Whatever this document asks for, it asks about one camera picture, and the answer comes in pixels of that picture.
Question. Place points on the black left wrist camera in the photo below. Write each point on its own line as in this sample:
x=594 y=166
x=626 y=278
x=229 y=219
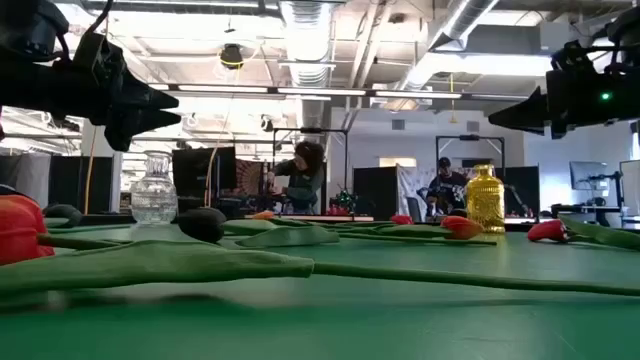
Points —
x=100 y=55

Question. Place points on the red artificial tulip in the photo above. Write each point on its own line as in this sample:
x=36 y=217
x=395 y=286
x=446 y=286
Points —
x=402 y=219
x=150 y=265
x=547 y=231

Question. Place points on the silver ceiling ventilation duct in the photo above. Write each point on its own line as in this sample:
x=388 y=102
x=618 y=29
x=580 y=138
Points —
x=465 y=20
x=306 y=40

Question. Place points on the person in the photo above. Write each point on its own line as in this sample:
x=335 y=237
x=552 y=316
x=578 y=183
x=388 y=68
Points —
x=447 y=185
x=305 y=185

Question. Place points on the black aluminium table frame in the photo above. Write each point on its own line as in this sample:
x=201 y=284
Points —
x=105 y=219

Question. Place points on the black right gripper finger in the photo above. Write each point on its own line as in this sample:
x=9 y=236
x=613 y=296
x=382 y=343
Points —
x=530 y=107
x=532 y=127

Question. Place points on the black rig frame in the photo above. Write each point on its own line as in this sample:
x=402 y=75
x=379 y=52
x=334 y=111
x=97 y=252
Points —
x=470 y=137
x=310 y=130

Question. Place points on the green table mat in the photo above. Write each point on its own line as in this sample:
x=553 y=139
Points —
x=350 y=330

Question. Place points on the white patterned cloth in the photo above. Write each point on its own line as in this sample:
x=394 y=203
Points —
x=412 y=190

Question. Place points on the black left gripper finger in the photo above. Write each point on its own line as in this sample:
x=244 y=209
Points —
x=135 y=127
x=150 y=97

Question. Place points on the overhead light bar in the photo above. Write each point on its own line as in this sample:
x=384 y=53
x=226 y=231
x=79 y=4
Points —
x=320 y=91

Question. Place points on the black artificial tulip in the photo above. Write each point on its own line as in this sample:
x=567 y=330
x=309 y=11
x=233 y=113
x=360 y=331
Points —
x=202 y=225
x=62 y=214

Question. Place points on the black partition panel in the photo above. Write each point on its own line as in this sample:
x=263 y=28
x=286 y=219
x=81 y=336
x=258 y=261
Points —
x=522 y=190
x=375 y=192
x=70 y=185

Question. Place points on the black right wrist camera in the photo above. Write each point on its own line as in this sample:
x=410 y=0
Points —
x=572 y=57

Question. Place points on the ribbed clear glass vase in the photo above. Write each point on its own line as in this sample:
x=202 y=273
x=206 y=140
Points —
x=154 y=200

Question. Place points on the black office desk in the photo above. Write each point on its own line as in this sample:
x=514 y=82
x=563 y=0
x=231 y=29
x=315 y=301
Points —
x=590 y=207

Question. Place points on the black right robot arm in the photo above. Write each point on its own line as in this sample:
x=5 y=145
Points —
x=627 y=27

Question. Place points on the yellow glass vase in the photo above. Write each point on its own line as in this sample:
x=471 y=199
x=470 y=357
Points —
x=485 y=205

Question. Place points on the grey curtain panel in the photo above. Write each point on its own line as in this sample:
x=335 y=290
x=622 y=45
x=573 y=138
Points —
x=25 y=175

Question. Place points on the computer monitor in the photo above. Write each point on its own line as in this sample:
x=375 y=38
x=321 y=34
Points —
x=587 y=175
x=632 y=187

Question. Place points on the patterned wall tapestry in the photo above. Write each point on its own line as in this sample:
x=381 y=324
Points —
x=250 y=177

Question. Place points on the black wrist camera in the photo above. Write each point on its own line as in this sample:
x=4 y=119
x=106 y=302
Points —
x=572 y=57
x=100 y=55

